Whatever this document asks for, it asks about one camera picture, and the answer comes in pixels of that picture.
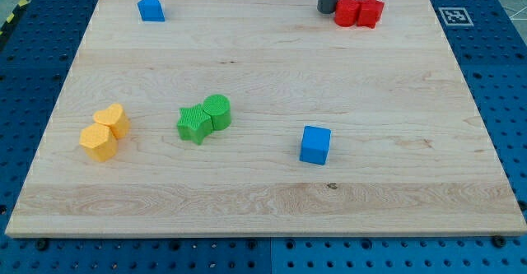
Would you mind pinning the green cylinder block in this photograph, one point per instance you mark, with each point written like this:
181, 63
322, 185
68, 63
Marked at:
218, 107

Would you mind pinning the blue cube block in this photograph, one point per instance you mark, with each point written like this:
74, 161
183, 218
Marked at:
315, 144

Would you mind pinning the green star block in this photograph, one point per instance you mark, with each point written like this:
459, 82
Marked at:
194, 124

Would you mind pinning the wooden board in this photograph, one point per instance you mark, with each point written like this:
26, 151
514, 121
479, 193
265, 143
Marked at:
409, 154

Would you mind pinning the red cylinder block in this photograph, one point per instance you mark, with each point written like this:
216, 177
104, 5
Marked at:
346, 12

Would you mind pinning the yellow heart block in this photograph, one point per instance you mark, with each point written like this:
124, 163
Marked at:
115, 118

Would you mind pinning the red star block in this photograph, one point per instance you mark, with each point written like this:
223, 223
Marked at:
370, 13

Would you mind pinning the yellow hexagon block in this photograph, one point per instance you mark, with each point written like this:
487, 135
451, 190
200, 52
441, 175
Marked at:
98, 142

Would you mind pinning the white fiducial marker tag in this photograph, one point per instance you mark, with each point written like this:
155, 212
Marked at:
455, 16

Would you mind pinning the yellow black hazard tape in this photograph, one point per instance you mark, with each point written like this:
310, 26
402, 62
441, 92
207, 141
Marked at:
12, 20

